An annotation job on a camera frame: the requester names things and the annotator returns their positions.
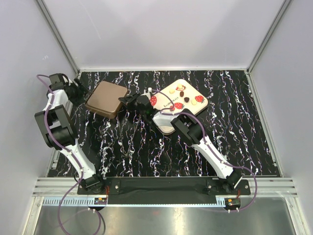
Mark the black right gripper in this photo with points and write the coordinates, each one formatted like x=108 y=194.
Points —
x=130 y=100

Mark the brown chocolate box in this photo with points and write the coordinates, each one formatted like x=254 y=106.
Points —
x=103 y=113

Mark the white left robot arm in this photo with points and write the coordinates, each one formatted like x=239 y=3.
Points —
x=58 y=130

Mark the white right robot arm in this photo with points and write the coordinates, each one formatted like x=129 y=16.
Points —
x=190 y=130

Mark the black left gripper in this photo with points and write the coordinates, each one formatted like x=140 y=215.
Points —
x=82 y=92

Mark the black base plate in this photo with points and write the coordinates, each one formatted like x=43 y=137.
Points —
x=170 y=190

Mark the strawberry print tray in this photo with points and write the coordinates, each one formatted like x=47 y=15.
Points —
x=173 y=103

